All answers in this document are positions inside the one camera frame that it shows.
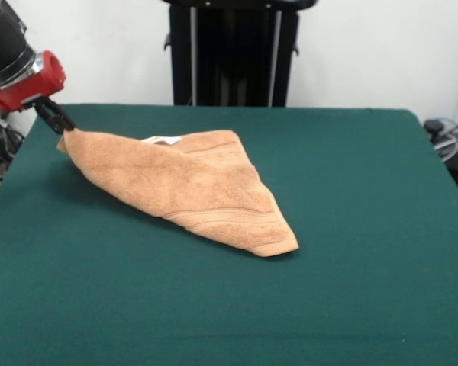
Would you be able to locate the dark green table cloth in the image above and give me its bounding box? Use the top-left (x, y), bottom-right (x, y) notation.
top-left (0, 103), bottom-right (458, 366)

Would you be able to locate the tan terry towel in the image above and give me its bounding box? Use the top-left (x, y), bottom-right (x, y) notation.
top-left (56, 129), bottom-right (301, 258)

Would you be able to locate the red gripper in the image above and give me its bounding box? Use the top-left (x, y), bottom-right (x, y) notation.
top-left (0, 50), bottom-right (78, 136)

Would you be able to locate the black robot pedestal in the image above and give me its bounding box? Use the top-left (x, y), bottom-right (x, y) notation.
top-left (161, 0), bottom-right (320, 108)

